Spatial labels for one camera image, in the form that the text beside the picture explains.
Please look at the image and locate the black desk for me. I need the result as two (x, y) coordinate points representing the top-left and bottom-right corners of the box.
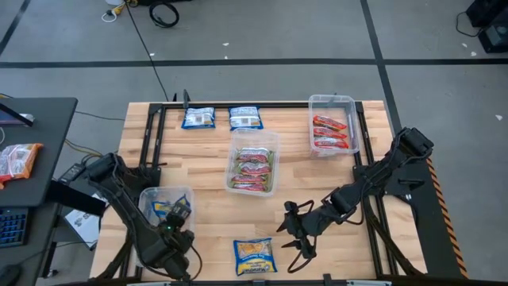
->
(0, 97), (106, 286)

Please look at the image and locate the clear plastic bin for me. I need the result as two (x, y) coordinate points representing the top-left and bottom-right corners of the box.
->
(224, 127), (282, 199)
(137, 185), (196, 269)

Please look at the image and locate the dark screen device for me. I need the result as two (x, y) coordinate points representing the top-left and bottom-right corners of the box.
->
(0, 102), (36, 128)

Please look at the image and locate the black equipment box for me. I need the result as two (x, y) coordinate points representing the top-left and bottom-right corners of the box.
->
(478, 21), (508, 55)
(466, 0), (508, 28)

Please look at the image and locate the lime chili shrimp ramen pack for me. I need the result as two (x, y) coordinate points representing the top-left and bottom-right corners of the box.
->
(232, 182), (267, 193)
(231, 174), (267, 184)
(237, 161), (273, 177)
(237, 147), (273, 164)

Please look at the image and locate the black keyboard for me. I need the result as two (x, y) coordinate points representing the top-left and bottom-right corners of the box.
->
(0, 207), (31, 249)

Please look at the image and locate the black power adapter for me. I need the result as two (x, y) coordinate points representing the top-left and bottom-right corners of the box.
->
(58, 162), (87, 184)

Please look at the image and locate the orange ramen pack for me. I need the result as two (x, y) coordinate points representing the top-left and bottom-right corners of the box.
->
(0, 142), (44, 190)

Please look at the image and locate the black cable coil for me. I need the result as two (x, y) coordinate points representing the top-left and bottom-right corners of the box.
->
(148, 2), (180, 29)

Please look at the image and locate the white printed box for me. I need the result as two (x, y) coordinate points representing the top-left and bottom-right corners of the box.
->
(63, 194), (102, 251)

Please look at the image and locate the black aluminium table frame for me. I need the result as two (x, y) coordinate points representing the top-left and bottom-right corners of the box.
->
(93, 101), (425, 286)

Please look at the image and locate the long black floor cable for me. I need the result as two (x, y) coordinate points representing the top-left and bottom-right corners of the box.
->
(125, 0), (171, 102)

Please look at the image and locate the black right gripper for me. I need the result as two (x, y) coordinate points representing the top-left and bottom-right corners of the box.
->
(276, 201), (331, 260)

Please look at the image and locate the right clear plastic container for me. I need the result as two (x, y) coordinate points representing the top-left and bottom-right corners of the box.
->
(308, 94), (361, 159)

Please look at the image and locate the black computer mouse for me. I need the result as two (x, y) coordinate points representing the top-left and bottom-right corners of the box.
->
(0, 264), (23, 286)

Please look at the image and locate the black platform hazard stripe edge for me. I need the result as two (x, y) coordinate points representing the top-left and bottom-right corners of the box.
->
(392, 158), (469, 279)

